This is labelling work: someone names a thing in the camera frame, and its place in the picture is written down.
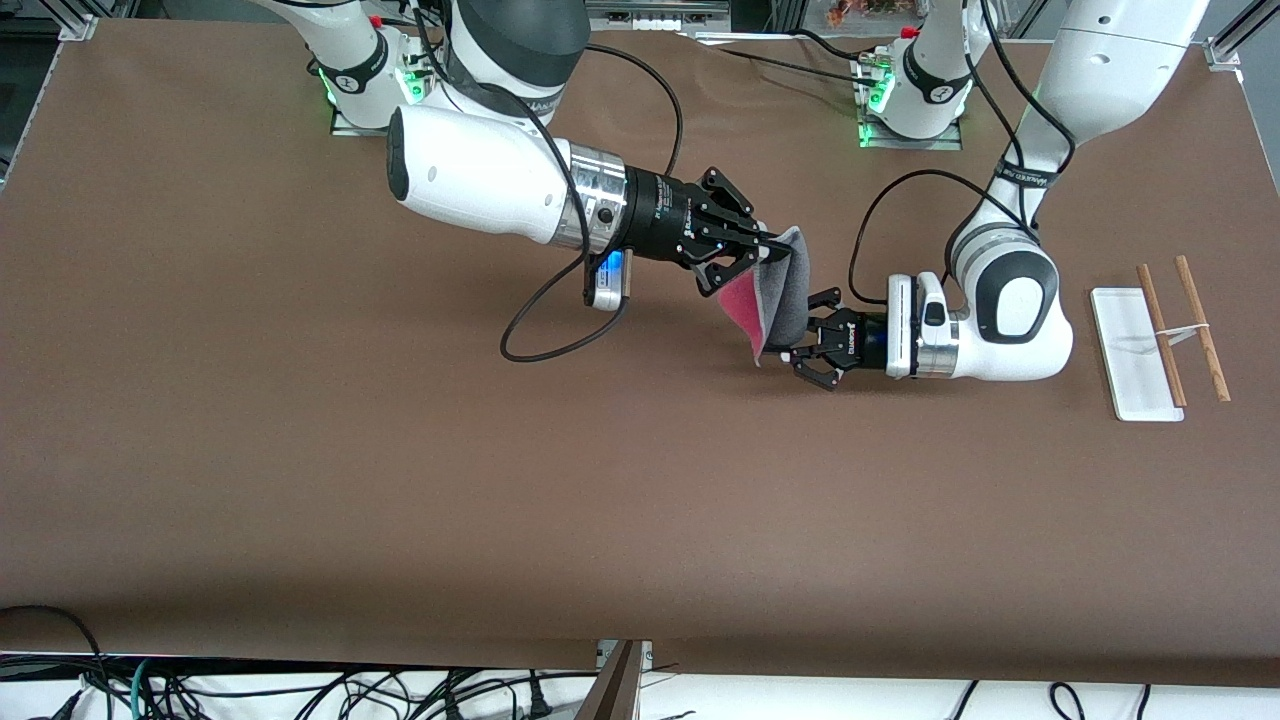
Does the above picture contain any grey and pink towel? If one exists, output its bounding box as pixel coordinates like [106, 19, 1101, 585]
[715, 225, 813, 368]

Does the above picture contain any teal floor cable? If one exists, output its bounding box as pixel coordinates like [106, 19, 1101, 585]
[128, 657, 161, 720]

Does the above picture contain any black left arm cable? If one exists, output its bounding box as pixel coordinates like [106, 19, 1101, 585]
[850, 0, 1077, 307]

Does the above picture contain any wooden chopsticks pair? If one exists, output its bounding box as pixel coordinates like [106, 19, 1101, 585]
[1175, 255, 1232, 403]

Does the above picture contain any brown table cover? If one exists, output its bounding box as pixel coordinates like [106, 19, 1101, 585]
[0, 20, 1280, 689]

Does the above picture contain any thick black floor cable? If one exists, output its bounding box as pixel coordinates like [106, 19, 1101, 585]
[0, 605, 111, 701]

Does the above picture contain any black cable on table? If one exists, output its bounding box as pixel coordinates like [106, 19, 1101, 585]
[690, 28, 883, 89]

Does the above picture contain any white rack base plate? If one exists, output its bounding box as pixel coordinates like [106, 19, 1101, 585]
[1090, 288, 1185, 423]

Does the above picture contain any aluminium frame post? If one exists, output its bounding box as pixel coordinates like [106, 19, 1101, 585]
[55, 0, 101, 41]
[1205, 0, 1280, 71]

